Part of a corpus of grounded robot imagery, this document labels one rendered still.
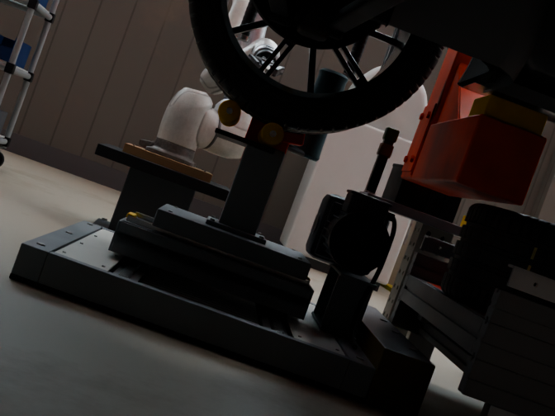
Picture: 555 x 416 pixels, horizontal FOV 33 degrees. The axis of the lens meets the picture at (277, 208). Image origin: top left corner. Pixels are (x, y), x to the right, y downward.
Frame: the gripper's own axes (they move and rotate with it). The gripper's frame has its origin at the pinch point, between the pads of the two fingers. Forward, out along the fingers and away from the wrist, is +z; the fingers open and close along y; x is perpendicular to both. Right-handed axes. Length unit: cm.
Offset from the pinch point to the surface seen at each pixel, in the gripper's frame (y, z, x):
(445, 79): 44, 35, -22
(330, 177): 73, -213, 78
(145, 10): -59, -300, 42
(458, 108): 44, 59, -19
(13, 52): -93, -109, 49
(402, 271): 59, 26, 38
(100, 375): -20, 159, 28
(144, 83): -44, -288, 83
